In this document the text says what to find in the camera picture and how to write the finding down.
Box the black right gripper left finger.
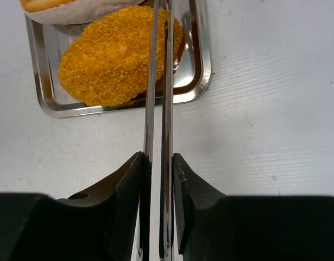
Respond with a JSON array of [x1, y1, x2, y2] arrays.
[[0, 152, 147, 260]]

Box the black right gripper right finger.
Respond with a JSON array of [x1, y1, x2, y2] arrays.
[[172, 153, 334, 260]]

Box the breaded oval fake bread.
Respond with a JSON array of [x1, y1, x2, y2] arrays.
[[58, 4, 184, 107]]

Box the metal tongs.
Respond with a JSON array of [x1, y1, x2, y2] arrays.
[[135, 0, 176, 261]]

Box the long white fake bread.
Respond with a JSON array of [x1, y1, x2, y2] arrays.
[[20, 0, 143, 25]]

